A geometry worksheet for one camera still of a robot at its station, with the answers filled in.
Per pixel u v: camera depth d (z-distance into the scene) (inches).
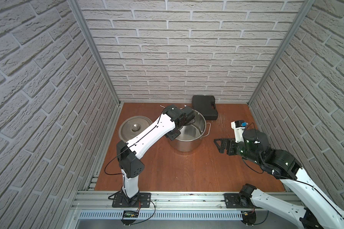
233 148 21.6
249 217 27.6
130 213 28.4
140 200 28.6
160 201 29.9
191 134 41.1
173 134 26.3
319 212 15.4
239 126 21.6
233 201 29.0
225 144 22.0
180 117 20.1
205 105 44.4
